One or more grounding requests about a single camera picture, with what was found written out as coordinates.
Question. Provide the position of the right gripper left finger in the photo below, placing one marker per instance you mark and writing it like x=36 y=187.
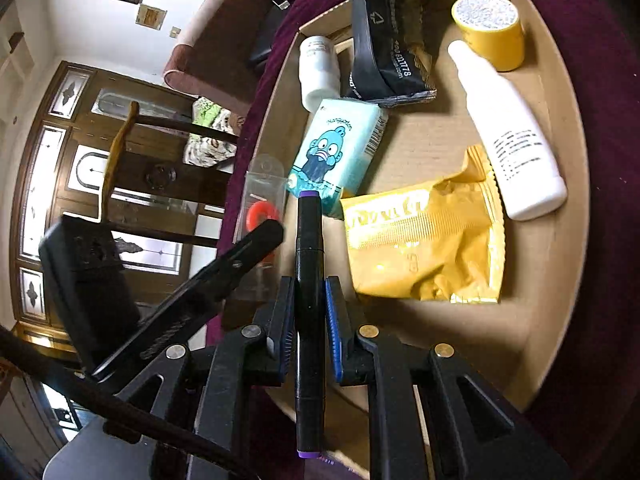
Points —
x=204 y=392

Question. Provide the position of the gold foil snack packet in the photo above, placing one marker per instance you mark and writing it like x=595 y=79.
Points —
x=440 y=240

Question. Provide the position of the teal cartoon tissue pack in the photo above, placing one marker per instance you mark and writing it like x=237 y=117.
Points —
x=336 y=151

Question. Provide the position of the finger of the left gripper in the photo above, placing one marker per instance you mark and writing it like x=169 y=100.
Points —
x=190 y=306
x=85 y=278

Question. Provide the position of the black snack bag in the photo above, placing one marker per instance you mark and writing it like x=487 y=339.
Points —
x=391 y=66

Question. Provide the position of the wooden chair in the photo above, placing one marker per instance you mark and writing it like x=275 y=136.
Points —
x=147 y=174

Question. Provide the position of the small framed wall plaque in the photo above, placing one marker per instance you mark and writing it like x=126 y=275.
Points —
x=150 y=17

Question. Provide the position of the small white red-label bottle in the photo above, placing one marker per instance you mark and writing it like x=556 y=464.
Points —
x=526 y=171

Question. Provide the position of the black marker purple cap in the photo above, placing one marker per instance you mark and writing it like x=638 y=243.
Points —
x=310 y=328

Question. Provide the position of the maroon upholstered chair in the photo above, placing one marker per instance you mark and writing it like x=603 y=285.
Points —
x=210 y=57

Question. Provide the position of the yellow lidded cup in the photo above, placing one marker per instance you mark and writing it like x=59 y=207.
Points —
x=493 y=30

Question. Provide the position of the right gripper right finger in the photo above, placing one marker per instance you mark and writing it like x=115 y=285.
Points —
x=431 y=415

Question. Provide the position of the white tube bottle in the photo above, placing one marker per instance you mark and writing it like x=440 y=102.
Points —
x=318 y=72

